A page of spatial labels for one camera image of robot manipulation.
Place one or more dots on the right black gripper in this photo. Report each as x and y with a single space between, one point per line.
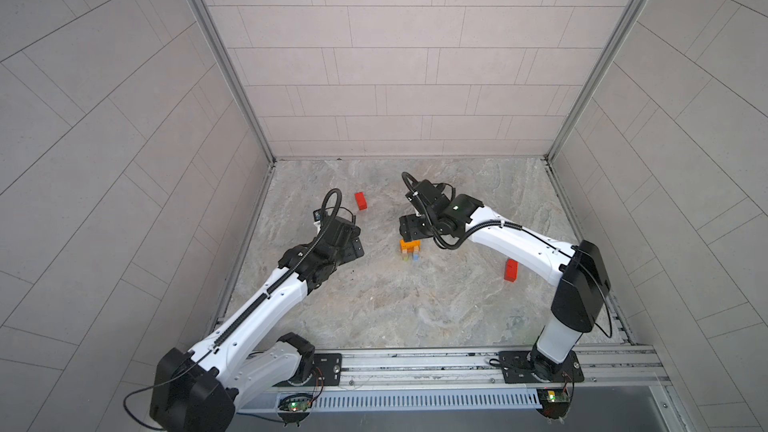
408 228

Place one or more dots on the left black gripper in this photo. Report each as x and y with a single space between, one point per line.
349 252

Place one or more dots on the yellow orange wood block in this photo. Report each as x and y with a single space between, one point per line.
407 247

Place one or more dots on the red wood block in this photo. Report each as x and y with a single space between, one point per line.
511 270
361 201

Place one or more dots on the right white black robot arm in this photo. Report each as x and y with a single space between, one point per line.
576 271

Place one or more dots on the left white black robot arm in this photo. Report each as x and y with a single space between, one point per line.
203 388

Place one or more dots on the left circuit board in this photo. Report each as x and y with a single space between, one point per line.
295 408

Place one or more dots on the circuit board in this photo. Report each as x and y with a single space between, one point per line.
555 403
295 408

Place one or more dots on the right circuit board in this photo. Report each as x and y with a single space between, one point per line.
555 403

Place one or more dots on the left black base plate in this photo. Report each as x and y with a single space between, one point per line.
325 367

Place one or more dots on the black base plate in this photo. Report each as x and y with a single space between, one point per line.
325 367
521 367

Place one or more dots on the aluminium mounting rail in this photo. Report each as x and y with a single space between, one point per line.
447 379

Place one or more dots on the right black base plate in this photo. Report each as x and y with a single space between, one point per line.
521 367

